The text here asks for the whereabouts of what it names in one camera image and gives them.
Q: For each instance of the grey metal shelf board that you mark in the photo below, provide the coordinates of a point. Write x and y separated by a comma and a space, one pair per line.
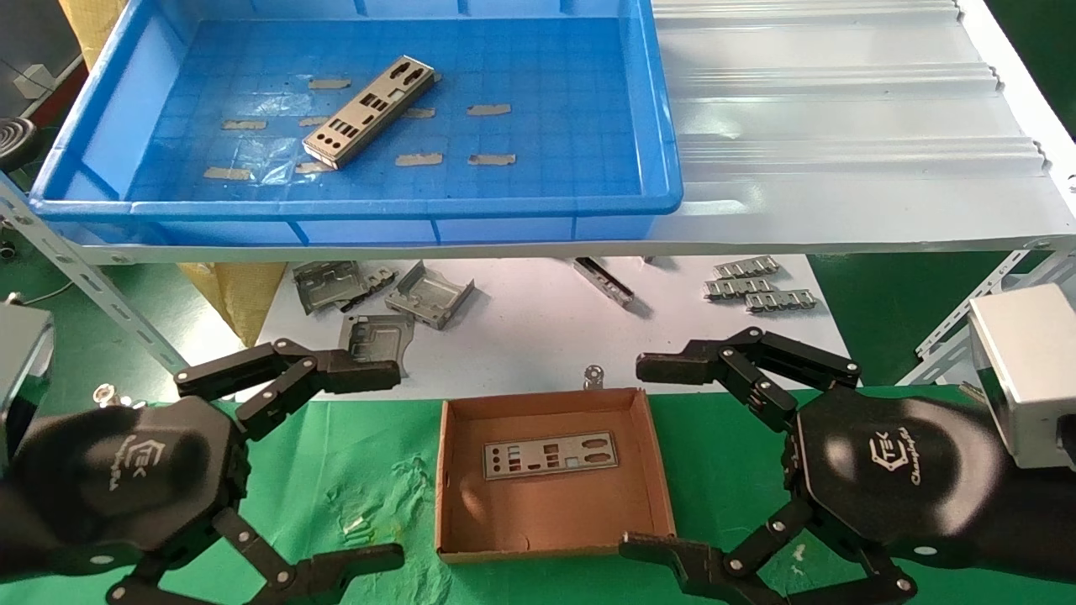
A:
841, 126

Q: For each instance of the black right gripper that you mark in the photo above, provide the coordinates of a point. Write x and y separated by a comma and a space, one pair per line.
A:
891, 470

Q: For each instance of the brown cardboard box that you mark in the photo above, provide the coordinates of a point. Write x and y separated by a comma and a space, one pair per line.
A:
555, 512

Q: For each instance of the slotted metal comb part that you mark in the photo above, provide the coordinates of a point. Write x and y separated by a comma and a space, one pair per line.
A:
782, 300
740, 288
746, 267

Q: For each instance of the blue plastic tray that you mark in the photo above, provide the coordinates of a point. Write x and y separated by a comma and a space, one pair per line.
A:
546, 101

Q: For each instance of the perforated shelf brace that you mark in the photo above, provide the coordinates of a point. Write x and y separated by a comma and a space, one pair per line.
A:
954, 322

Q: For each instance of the perforated shelf upright post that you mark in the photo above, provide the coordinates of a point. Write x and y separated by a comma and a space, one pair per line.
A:
101, 294

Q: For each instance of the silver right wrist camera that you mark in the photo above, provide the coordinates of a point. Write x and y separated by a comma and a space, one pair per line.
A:
1025, 370

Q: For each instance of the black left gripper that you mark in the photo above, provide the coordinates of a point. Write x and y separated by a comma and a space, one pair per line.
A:
126, 479

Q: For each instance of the clear tape patch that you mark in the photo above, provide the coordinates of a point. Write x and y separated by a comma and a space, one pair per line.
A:
269, 160

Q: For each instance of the green cloth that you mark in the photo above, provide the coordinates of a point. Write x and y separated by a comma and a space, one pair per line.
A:
336, 454

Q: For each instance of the square grey metal bracket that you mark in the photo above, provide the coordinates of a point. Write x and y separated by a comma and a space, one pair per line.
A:
378, 336

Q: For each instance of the metal IO shield plate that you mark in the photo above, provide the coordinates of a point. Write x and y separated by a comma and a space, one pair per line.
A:
561, 455

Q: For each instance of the long metal rail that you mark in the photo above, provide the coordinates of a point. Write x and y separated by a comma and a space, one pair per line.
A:
605, 281

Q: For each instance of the stack of metal shield plates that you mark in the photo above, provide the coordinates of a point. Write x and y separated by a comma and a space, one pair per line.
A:
387, 92

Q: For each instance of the small notched metal clip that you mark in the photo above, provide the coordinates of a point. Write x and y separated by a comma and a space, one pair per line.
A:
380, 276

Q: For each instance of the small white box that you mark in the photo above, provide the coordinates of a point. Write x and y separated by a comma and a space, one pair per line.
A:
34, 80

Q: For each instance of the folded metal tray bracket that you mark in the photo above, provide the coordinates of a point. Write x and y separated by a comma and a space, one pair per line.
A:
429, 298

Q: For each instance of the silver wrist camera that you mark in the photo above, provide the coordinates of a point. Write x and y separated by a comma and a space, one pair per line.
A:
1025, 370
25, 370

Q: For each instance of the small white tape scrap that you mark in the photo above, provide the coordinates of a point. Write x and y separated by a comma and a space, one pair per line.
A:
355, 525

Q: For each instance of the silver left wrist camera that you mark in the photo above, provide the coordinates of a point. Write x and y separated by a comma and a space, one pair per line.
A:
25, 370

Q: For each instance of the beige tape strip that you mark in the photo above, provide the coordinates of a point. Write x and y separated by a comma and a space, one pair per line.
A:
492, 159
419, 159
244, 124
313, 167
420, 112
329, 83
227, 173
488, 109
313, 121

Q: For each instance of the yellow woven sack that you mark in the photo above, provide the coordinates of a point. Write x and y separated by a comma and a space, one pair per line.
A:
88, 25
235, 294

